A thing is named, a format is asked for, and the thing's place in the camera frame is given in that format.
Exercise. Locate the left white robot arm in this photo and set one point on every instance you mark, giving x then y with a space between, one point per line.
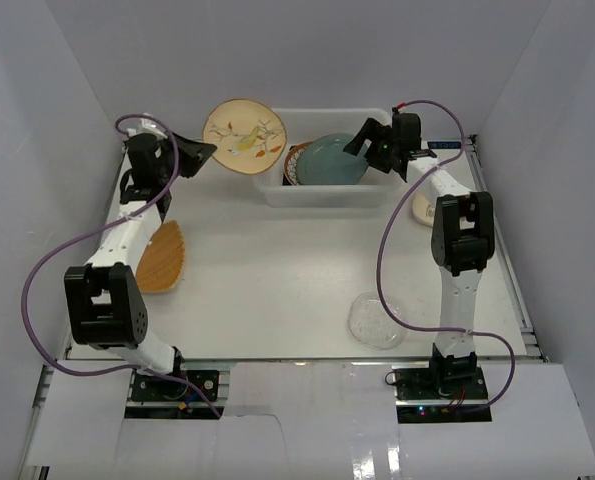
105 306

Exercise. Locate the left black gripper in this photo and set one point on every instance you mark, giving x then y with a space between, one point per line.
181 154

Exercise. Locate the white plastic bin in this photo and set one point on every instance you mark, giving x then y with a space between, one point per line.
304 125

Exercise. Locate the beige bird painted plate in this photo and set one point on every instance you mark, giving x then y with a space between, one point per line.
249 136

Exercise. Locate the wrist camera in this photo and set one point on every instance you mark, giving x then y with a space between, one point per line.
399 108
149 126

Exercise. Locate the teal round plate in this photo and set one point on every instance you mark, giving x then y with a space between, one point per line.
324 162

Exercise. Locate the floral round bowl plate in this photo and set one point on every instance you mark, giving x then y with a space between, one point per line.
290 164

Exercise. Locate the orange woven fan plate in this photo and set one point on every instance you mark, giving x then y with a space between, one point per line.
162 263

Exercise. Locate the cream panda dish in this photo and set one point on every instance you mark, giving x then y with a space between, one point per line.
422 210

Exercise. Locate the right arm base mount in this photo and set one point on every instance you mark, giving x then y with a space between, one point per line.
419 401

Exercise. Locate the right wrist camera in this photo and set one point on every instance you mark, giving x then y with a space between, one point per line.
399 108

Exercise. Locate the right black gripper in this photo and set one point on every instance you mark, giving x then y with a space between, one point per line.
374 131

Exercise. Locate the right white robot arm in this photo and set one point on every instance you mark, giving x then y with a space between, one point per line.
462 241

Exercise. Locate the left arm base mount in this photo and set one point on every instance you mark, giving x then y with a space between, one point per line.
152 398

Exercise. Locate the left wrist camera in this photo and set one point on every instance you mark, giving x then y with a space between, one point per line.
149 126

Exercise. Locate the clear glass plate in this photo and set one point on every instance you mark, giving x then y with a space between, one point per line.
369 323

